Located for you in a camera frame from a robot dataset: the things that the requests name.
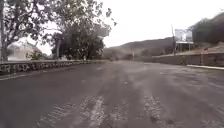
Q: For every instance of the grey asphalt road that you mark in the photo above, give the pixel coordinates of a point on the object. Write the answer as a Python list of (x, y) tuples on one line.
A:
[(113, 90)]

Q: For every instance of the short white post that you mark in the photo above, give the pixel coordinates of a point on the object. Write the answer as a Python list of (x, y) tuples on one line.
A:
[(133, 56)]

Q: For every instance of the hill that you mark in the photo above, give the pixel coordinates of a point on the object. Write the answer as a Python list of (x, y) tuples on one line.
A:
[(146, 46)]

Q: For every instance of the small white house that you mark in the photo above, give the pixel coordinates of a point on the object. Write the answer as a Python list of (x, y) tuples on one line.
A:
[(21, 51)]

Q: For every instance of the pale kerb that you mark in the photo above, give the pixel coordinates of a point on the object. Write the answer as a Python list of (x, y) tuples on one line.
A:
[(206, 67)]

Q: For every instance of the pole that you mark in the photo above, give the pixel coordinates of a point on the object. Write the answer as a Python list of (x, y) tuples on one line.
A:
[(172, 40)]

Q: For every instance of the tall leafy tree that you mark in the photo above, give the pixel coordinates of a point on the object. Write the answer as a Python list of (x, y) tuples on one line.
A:
[(58, 46)]

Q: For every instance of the dense dark bushy tree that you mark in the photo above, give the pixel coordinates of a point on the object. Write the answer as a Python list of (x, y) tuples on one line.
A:
[(85, 46)]

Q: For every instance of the low stone wall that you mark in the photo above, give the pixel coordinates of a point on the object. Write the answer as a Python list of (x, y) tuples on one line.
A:
[(30, 66)]

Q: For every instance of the stone wall with railing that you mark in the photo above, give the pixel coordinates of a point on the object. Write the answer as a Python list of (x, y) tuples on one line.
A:
[(186, 59)]

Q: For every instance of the billboard sign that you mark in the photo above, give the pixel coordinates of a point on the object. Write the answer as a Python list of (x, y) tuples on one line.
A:
[(183, 35)]

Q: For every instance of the bushy hillside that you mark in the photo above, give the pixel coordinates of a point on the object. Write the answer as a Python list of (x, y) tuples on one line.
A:
[(208, 31)]

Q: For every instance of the tall tree with forked trunk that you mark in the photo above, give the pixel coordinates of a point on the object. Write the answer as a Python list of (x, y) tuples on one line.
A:
[(3, 43)]

